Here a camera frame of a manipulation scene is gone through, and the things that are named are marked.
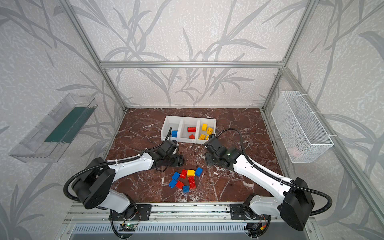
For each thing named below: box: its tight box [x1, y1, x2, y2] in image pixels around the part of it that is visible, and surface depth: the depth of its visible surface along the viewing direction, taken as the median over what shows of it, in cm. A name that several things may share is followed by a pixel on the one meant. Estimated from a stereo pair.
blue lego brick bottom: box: [183, 185, 190, 193], surface depth 82 cm
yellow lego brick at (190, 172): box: [187, 169, 196, 177], surface depth 86 cm
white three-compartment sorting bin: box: [161, 115, 217, 144], surface depth 105 cm
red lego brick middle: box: [180, 168, 188, 179], surface depth 87 cm
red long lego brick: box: [188, 176, 197, 189], surface depth 84 cm
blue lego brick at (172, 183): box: [168, 179, 178, 189], surface depth 84 cm
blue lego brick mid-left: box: [172, 171, 180, 181], surface depth 87 cm
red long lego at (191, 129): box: [187, 127, 197, 133], surface depth 107 cm
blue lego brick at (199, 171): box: [195, 167, 204, 177], surface depth 86 cm
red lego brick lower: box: [176, 180, 185, 190], surface depth 83 cm
